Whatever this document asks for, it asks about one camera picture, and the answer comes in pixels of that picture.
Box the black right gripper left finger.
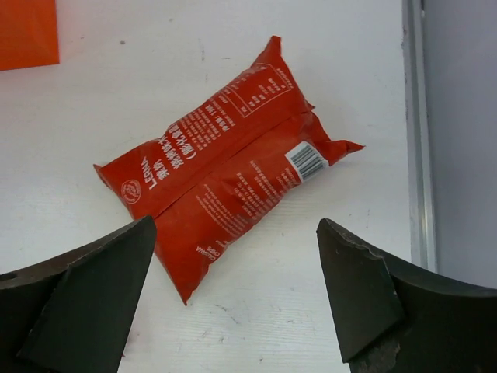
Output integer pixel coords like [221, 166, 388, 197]
[1, 216, 157, 372]

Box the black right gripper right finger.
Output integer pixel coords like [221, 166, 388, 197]
[317, 218, 496, 372]

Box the orange paper bag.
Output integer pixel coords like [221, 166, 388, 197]
[1, 0, 60, 71]

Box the aluminium table edge rail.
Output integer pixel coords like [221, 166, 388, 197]
[402, 0, 438, 272]

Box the large red chips bag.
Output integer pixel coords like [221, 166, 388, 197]
[96, 36, 362, 302]

